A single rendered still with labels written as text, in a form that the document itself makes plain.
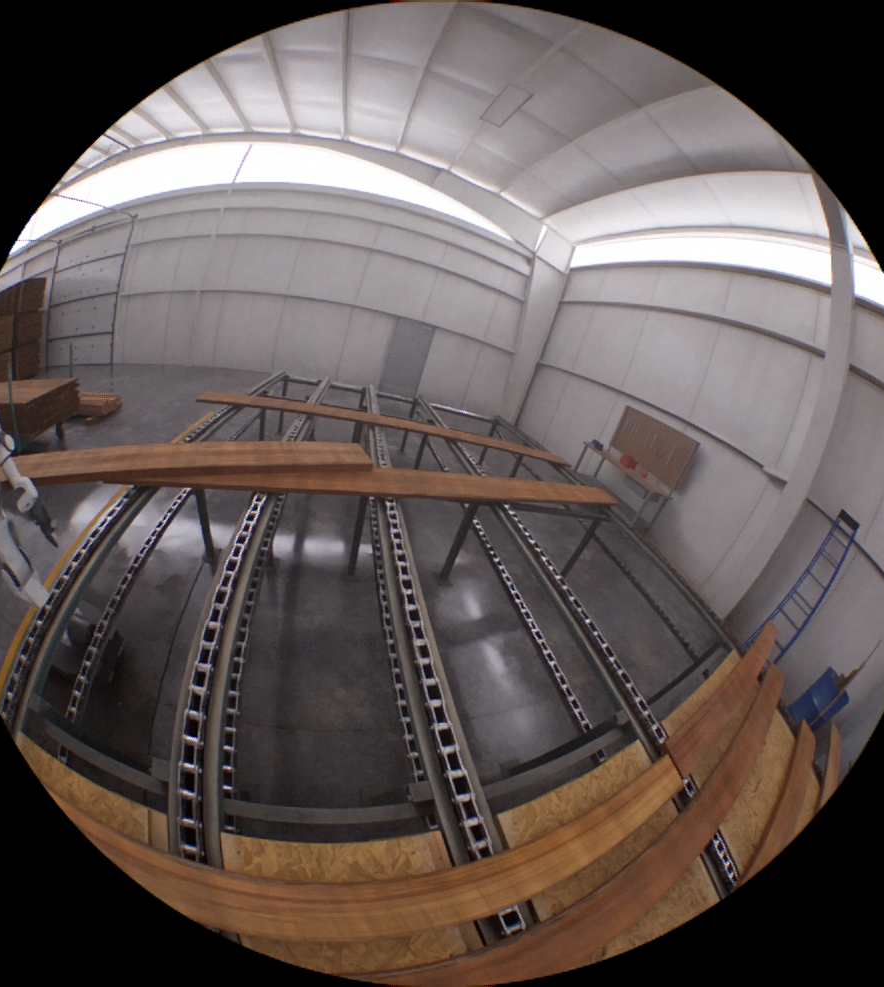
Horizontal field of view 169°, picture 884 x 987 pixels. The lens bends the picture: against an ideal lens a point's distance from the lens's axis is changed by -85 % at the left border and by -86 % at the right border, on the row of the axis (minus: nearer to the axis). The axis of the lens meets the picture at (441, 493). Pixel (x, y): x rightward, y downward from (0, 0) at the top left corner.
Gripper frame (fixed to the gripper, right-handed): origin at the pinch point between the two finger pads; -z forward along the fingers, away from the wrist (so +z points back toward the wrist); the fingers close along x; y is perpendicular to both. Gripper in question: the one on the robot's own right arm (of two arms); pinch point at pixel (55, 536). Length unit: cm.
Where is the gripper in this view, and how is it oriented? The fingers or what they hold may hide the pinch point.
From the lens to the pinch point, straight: 182.6
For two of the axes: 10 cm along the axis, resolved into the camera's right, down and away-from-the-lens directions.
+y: -5.9, 5.7, -5.7
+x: -8.0, -3.5, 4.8
